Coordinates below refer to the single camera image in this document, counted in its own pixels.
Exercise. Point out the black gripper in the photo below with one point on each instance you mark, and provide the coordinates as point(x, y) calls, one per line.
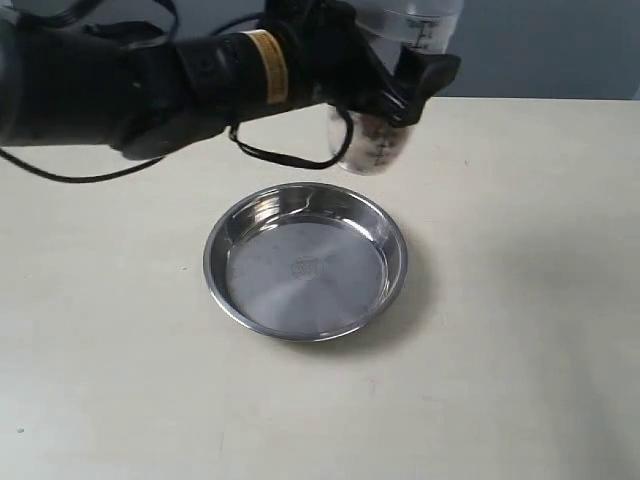
point(333, 52)

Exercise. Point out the clear plastic shaker bottle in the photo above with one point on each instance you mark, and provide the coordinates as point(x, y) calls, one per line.
point(424, 26)

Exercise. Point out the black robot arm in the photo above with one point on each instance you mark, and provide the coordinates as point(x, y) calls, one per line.
point(150, 97)

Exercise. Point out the round stainless steel plate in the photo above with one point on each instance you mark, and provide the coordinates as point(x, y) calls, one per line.
point(305, 261)

